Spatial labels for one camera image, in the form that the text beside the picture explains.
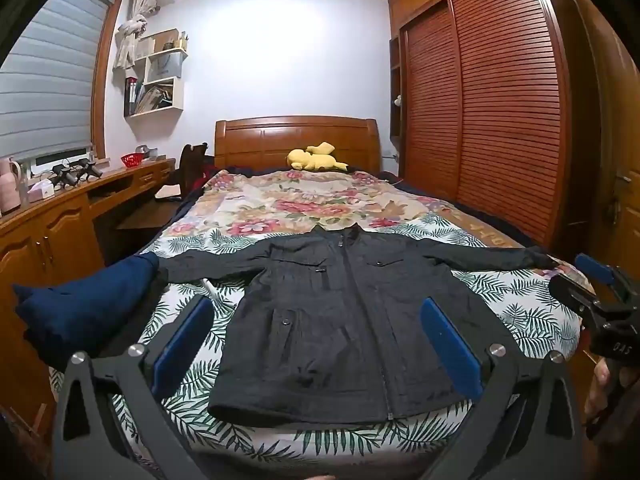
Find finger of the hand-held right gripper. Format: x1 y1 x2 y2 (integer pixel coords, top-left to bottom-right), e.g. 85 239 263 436
574 253 640 306
548 272 621 328

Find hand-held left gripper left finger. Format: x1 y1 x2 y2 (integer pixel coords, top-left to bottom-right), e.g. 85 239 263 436
52 296 216 480

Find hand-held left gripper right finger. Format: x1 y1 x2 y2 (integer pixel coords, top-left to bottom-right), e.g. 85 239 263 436
420 297 586 480

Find black jacket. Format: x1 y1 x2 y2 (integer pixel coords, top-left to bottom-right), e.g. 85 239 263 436
155 225 558 428

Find folded navy clothes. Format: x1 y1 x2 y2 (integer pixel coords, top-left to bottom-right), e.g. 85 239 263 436
12 252 161 368

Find person's right hand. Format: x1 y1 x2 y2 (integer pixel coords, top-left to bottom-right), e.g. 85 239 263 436
584 360 612 421

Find leaf print bed sheet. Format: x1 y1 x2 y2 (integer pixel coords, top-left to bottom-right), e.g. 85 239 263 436
107 212 583 466

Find wooden door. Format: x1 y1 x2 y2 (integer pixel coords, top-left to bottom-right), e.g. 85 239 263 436
570 0 640 281

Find wooden desk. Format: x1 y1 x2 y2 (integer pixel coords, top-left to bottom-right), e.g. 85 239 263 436
0 157 177 426

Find dark wooden chair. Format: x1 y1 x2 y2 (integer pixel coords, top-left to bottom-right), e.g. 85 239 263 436
172 141 209 198

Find wooden louvered wardrobe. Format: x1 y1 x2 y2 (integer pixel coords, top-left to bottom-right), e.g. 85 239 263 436
387 0 601 251

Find floral blanket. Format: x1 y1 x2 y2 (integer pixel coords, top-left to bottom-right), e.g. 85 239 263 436
162 169 596 296

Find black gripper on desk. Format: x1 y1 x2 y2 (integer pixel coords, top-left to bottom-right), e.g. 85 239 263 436
75 159 103 181
51 164 80 191

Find pink tissue box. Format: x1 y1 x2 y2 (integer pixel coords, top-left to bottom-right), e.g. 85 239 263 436
28 180 55 203

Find wooden bed headboard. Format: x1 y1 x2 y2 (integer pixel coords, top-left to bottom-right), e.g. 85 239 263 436
215 116 381 173

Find yellow plush toy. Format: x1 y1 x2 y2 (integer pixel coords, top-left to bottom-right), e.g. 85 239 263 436
286 141 349 172

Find pink jug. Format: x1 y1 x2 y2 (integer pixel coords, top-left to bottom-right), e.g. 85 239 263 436
0 157 23 216

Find row of books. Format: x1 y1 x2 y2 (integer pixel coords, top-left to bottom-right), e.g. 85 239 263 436
125 77 176 116

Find grey paper bag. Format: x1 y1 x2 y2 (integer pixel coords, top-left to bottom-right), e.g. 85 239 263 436
147 51 187 83

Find grey window blind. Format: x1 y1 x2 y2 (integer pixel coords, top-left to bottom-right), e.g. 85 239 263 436
0 0 118 161

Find tied beige curtain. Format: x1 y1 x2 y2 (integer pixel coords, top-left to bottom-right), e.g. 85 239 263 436
112 0 161 68

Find metal door handle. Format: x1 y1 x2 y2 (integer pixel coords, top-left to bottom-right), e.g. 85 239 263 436
607 172 636 231

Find white wall shelf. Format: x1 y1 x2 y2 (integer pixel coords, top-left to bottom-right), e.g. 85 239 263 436
122 29 190 118

